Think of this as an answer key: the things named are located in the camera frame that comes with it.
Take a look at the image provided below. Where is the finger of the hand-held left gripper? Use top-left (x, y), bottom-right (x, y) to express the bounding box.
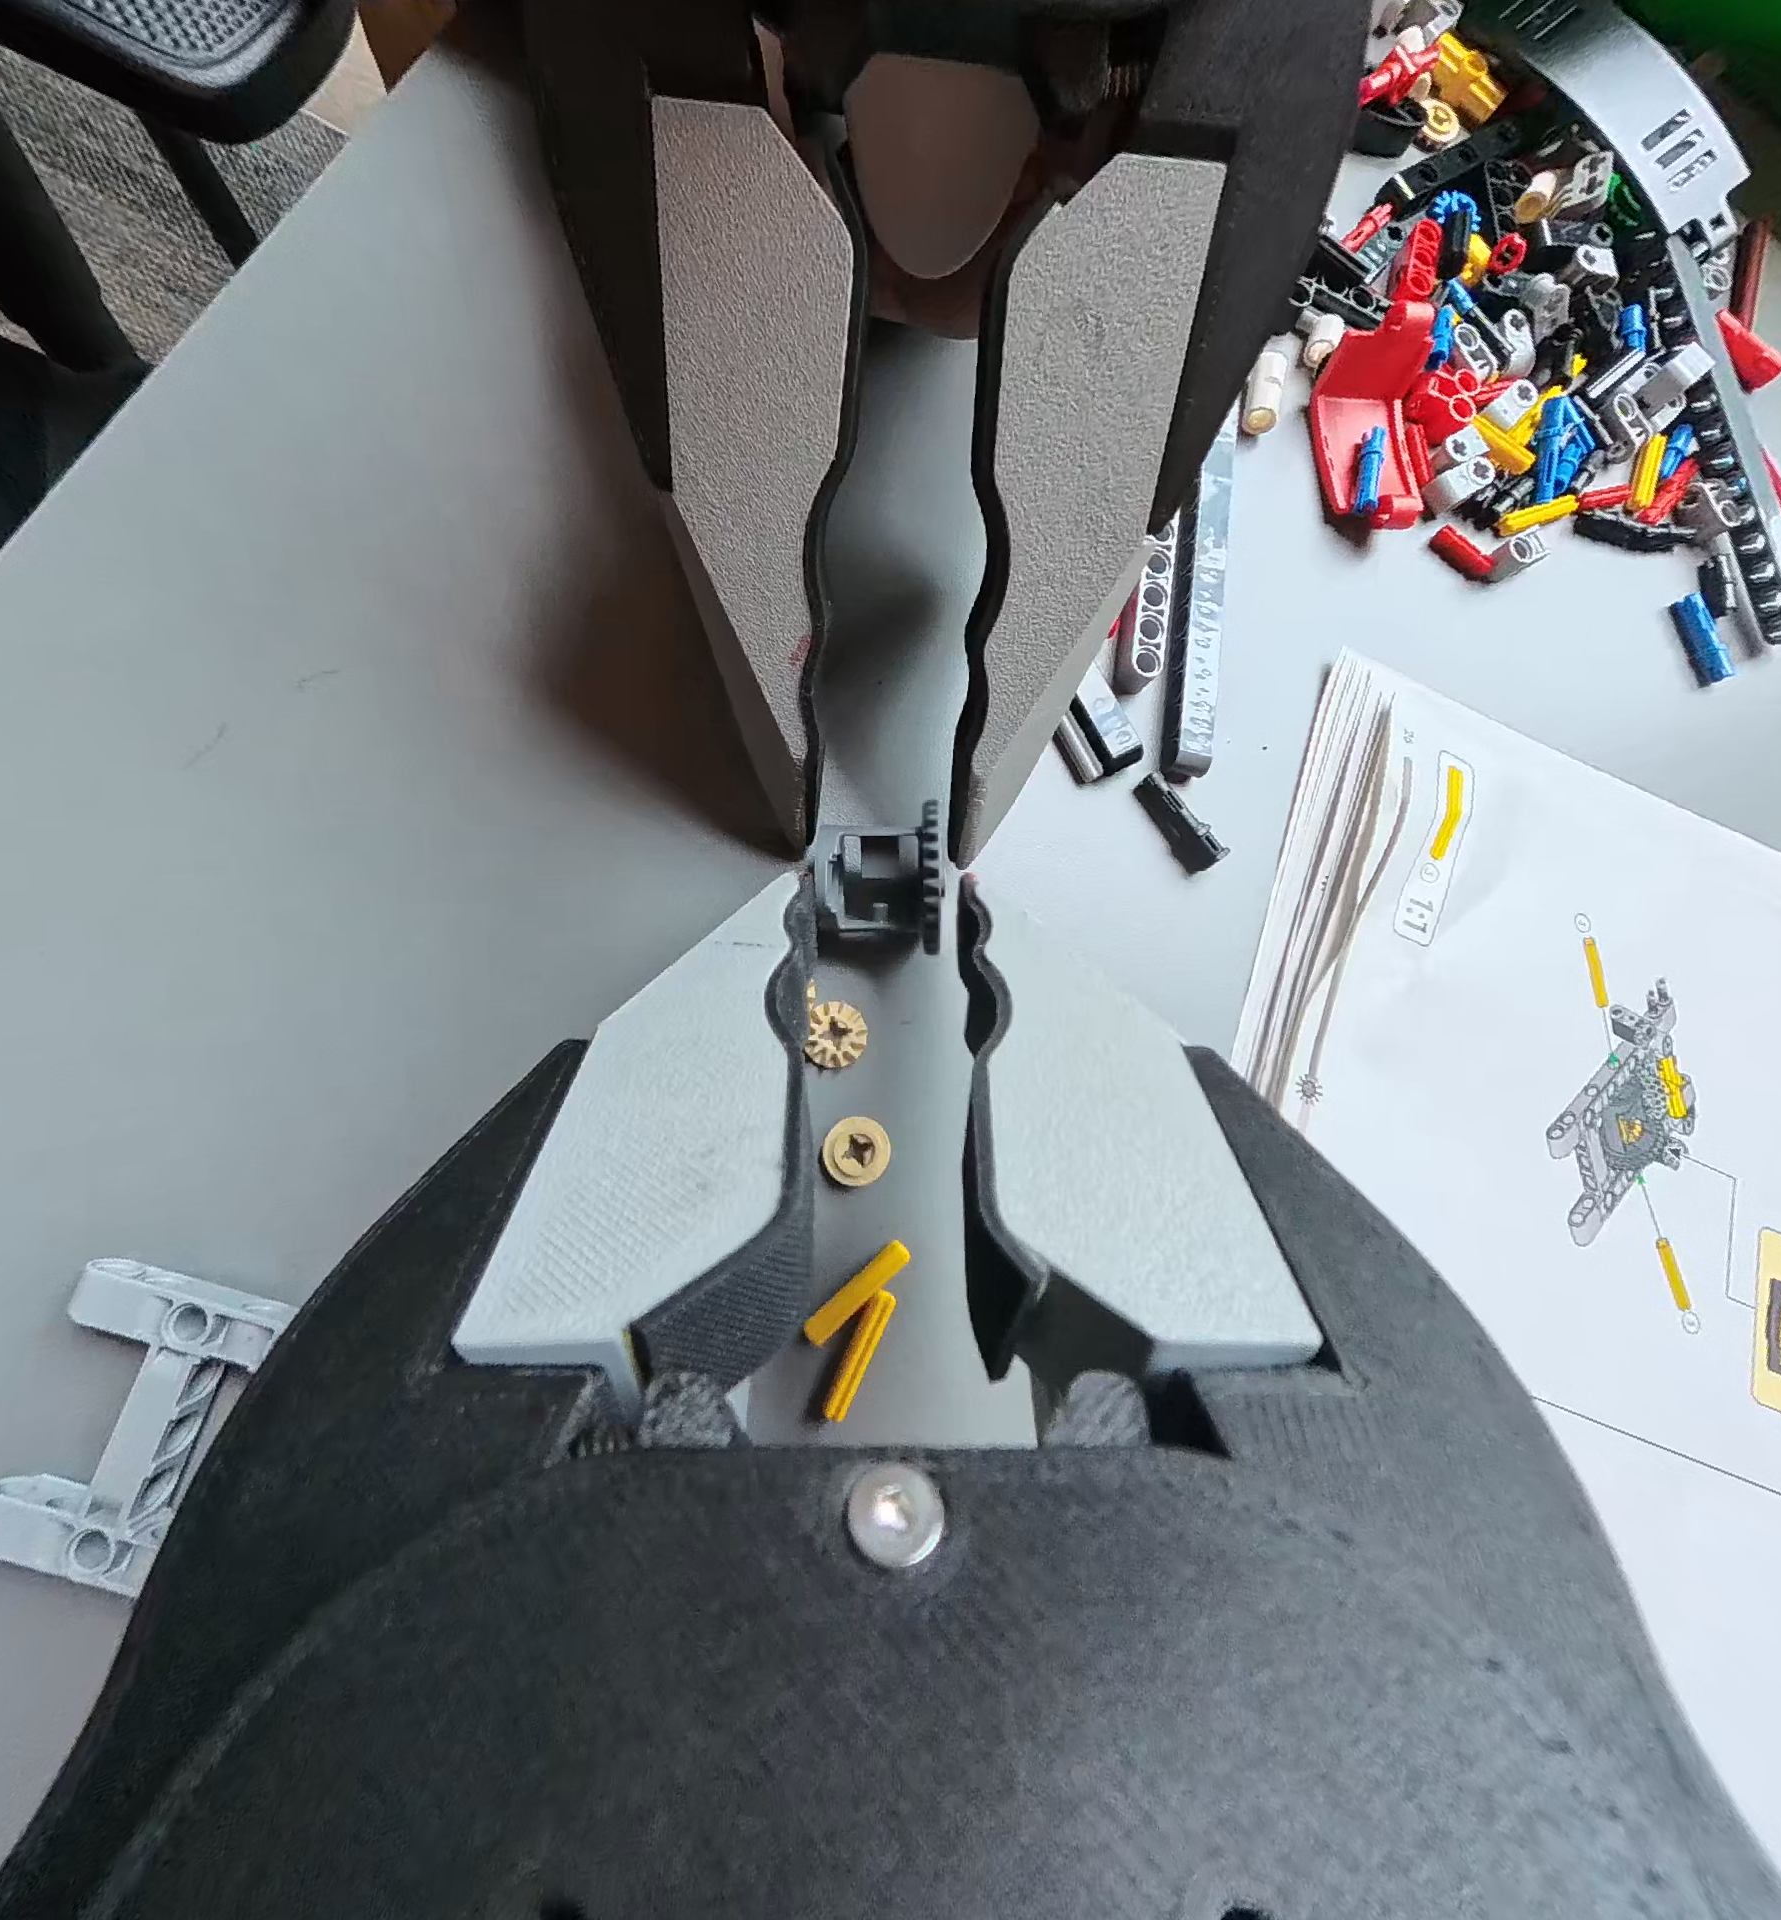
top-left (948, 144), bottom-right (1230, 871)
top-left (654, 97), bottom-right (872, 863)

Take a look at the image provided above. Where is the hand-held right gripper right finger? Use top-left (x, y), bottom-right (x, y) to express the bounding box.
top-left (957, 879), bottom-right (1324, 1383)

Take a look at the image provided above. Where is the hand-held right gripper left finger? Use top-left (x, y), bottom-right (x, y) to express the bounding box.
top-left (451, 868), bottom-right (822, 1386)

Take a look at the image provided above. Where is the dark grey lego gear housing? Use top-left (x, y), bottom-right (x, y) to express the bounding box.
top-left (805, 804), bottom-right (950, 951)

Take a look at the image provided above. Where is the light grey lego beam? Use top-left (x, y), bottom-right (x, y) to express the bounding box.
top-left (1112, 528), bottom-right (1178, 696)

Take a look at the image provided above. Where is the yellow lego axle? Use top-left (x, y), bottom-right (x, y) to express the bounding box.
top-left (804, 1241), bottom-right (911, 1345)
top-left (824, 1292), bottom-right (894, 1423)

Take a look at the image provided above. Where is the long dark grey lego beam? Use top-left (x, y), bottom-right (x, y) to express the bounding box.
top-left (1162, 432), bottom-right (1239, 779)

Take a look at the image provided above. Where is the short black lego beam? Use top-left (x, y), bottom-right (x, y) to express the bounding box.
top-left (1056, 661), bottom-right (1143, 783)

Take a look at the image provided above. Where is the black lego connector pin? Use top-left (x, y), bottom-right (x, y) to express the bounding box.
top-left (1133, 772), bottom-right (1227, 871)

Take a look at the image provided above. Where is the lego instruction booklet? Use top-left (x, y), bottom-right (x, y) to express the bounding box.
top-left (1230, 646), bottom-right (1781, 1920)

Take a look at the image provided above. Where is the pile of small lego pieces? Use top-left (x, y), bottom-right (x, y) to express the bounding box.
top-left (1239, 0), bottom-right (1781, 686)

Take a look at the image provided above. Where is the person's left hand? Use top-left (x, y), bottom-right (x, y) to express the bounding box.
top-left (845, 61), bottom-right (1048, 326)

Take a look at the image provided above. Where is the black office chair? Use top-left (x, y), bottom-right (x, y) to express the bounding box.
top-left (0, 0), bottom-right (358, 377)

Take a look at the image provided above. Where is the green plastic bin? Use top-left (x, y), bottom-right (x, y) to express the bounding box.
top-left (1625, 0), bottom-right (1781, 182)

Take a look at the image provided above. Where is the light grey lego frame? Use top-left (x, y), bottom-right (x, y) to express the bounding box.
top-left (0, 1259), bottom-right (298, 1600)

